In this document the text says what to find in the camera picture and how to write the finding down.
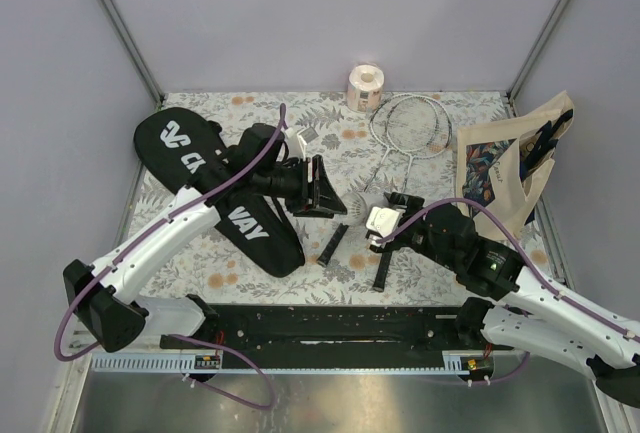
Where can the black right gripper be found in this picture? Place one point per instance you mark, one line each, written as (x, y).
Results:
(413, 203)

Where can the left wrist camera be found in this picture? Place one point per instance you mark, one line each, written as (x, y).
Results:
(297, 141)

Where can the beige tote bag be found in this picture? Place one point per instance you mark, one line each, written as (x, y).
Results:
(505, 165)

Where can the black racket bag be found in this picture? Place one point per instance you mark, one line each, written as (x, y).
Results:
(179, 147)

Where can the pink toilet paper roll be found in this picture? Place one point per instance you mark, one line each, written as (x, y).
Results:
(365, 88)

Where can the white shuttlecock tube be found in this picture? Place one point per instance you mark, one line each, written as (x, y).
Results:
(358, 207)

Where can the floral table mat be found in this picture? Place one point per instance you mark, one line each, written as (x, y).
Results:
(214, 269)

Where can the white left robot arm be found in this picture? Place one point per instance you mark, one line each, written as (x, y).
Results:
(105, 295)

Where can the left badminton racket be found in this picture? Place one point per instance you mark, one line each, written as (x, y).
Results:
(415, 126)

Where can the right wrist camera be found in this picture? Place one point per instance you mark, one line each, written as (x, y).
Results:
(380, 223)

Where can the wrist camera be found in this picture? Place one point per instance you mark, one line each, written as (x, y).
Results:
(380, 223)
(297, 141)

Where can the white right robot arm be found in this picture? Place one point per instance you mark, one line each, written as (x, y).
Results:
(516, 305)

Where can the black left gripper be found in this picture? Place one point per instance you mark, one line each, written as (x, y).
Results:
(320, 193)

